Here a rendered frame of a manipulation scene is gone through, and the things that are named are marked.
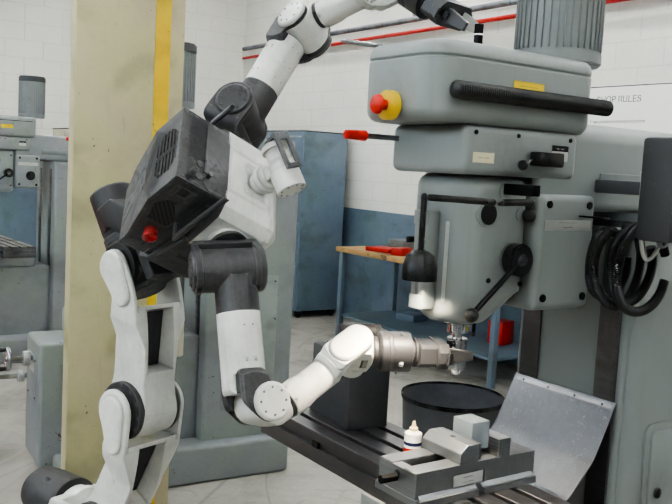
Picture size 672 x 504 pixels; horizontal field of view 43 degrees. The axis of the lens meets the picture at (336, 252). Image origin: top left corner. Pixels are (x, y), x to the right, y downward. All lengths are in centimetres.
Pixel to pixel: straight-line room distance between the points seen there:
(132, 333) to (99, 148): 131
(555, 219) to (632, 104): 502
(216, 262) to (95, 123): 163
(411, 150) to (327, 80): 820
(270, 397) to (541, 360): 83
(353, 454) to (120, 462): 56
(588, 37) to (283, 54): 70
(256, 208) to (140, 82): 156
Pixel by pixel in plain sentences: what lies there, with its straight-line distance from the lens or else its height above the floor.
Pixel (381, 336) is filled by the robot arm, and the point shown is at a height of 127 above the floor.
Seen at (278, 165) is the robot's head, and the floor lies 163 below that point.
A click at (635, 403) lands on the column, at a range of 215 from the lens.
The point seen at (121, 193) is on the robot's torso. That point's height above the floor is 154.
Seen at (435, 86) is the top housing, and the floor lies 179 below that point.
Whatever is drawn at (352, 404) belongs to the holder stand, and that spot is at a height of 103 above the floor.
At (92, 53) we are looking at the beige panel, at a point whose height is 199.
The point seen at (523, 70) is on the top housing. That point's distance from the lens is 183.
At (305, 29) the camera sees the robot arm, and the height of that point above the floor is 195.
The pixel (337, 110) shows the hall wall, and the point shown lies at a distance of 982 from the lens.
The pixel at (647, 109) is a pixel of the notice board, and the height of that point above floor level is 218.
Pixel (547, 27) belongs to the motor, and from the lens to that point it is 202.
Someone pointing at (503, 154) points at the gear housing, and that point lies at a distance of 181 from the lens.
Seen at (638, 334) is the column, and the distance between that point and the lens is 212.
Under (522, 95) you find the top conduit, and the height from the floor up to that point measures 179.
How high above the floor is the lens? 163
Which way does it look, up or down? 6 degrees down
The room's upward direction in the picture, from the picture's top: 3 degrees clockwise
